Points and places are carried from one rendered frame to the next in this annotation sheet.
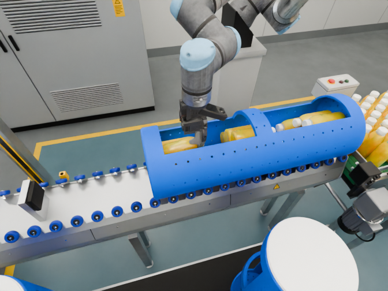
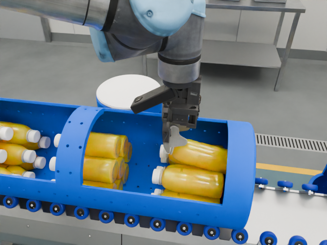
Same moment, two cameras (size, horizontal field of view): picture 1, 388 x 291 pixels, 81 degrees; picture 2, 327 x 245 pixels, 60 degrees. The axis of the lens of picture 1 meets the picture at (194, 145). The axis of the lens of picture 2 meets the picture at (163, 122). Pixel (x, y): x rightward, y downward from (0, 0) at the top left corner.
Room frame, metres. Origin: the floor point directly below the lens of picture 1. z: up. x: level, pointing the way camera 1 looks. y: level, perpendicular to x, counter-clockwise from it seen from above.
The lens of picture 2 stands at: (1.07, 0.20, 1.67)
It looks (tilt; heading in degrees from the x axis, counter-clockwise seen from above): 38 degrees down; 206
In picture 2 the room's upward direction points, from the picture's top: straight up
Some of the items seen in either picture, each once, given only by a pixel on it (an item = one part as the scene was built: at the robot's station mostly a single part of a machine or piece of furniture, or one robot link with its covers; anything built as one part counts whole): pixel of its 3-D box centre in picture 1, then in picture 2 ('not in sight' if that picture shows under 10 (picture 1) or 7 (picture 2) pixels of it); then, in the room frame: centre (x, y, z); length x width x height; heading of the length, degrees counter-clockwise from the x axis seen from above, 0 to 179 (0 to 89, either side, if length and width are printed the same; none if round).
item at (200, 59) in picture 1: (197, 67); (179, 26); (0.56, -0.01, 1.48); 0.10 x 0.09 x 0.12; 144
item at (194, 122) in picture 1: (193, 114); (180, 99); (0.56, 0.00, 1.31); 0.09 x 0.08 x 0.12; 106
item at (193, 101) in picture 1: (196, 93); (178, 65); (0.56, -0.01, 1.40); 0.10 x 0.09 x 0.05; 16
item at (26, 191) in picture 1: (37, 200); not in sight; (0.39, 0.60, 1.00); 0.10 x 0.04 x 0.15; 16
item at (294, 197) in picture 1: (283, 212); not in sight; (0.68, -0.63, 0.31); 0.06 x 0.06 x 0.63; 16
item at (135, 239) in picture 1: (142, 251); not in sight; (0.40, 0.31, 0.31); 0.06 x 0.06 x 0.63; 16
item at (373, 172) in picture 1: (363, 174); not in sight; (0.58, -0.78, 0.95); 0.10 x 0.07 x 0.10; 16
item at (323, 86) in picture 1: (334, 88); not in sight; (1.10, -0.80, 1.05); 0.20 x 0.10 x 0.10; 106
